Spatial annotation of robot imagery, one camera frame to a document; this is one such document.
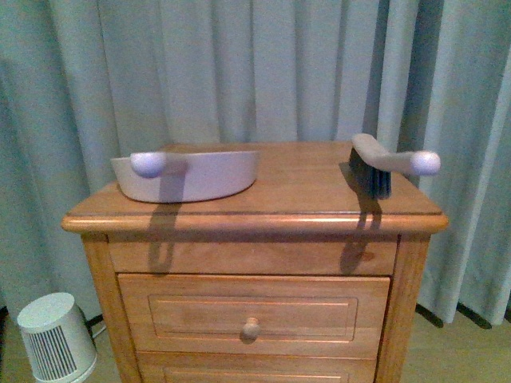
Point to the beige plastic dustpan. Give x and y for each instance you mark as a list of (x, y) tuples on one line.
[(171, 177)]

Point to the beige hand brush black bristles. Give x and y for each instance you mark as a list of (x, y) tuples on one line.
[(372, 165)]

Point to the wooden nightstand cabinet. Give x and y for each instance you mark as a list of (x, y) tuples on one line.
[(305, 216)]

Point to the round wooden drawer knob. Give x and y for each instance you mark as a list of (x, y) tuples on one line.
[(250, 331)]

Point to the wooden top drawer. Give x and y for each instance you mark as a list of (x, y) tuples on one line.
[(298, 316)]

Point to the wooden drawer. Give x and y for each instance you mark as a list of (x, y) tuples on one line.
[(298, 316), (222, 367)]

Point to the wooden lower drawer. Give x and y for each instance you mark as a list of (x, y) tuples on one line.
[(222, 367)]

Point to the light blue curtain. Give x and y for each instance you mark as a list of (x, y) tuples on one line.
[(83, 82)]

